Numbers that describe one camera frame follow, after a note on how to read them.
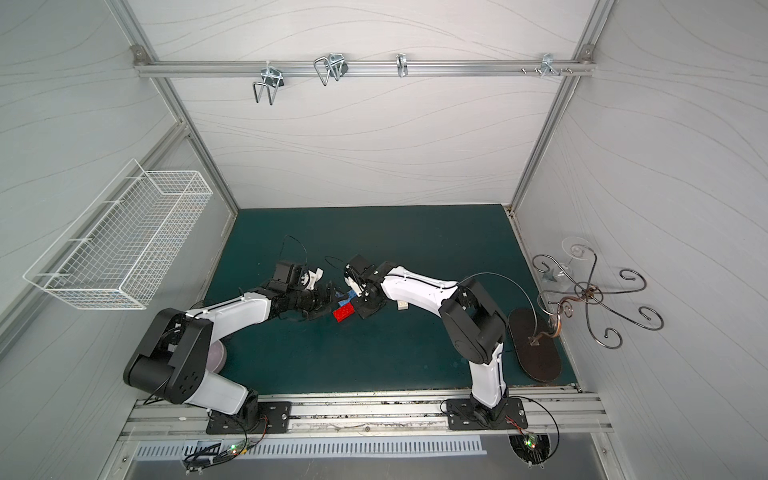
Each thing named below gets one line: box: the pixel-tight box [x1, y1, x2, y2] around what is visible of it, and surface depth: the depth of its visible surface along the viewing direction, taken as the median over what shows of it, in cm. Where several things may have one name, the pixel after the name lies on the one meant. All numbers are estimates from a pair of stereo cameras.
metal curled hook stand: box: [529, 244, 664, 349], surface depth 63 cm
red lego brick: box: [332, 302, 356, 323], surface depth 90 cm
